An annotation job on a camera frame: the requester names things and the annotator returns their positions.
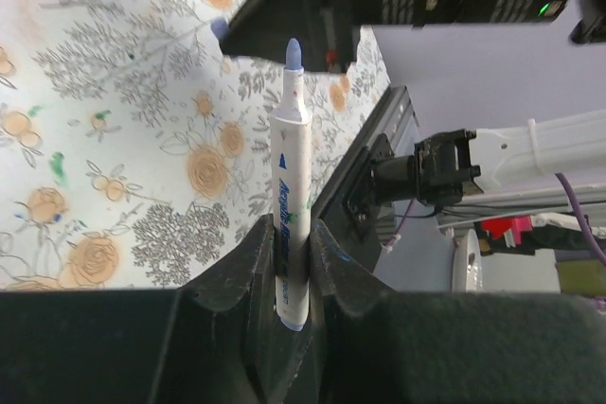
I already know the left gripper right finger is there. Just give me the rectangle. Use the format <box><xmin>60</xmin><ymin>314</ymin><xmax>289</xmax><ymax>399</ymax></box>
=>
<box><xmin>311</xmin><ymin>221</ymin><xmax>605</xmax><ymax>403</ymax></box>

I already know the white blue marker pen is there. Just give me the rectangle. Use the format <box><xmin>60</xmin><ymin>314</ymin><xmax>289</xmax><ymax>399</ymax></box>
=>
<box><xmin>270</xmin><ymin>38</ymin><xmax>312</xmax><ymax>332</ymax></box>

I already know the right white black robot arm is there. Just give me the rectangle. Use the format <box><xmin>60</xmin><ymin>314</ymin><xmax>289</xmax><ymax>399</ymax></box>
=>
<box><xmin>211</xmin><ymin>0</ymin><xmax>605</xmax><ymax>211</ymax></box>

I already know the aluminium frame rail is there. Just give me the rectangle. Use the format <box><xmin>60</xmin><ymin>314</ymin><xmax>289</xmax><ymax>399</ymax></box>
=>
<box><xmin>437</xmin><ymin>184</ymin><xmax>605</xmax><ymax>228</ymax></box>

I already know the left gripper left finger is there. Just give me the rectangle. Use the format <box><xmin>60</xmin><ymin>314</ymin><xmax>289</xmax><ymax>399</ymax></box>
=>
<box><xmin>1</xmin><ymin>216</ymin><xmax>274</xmax><ymax>403</ymax></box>

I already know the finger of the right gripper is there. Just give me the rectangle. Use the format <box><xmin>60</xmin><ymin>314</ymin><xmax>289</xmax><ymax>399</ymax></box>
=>
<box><xmin>326</xmin><ymin>0</ymin><xmax>360</xmax><ymax>74</ymax></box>
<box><xmin>220</xmin><ymin>0</ymin><xmax>330</xmax><ymax>73</ymax></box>

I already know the purple pen cap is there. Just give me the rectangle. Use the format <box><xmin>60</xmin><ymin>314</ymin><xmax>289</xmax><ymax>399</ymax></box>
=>
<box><xmin>210</xmin><ymin>17</ymin><xmax>229</xmax><ymax>41</ymax></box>

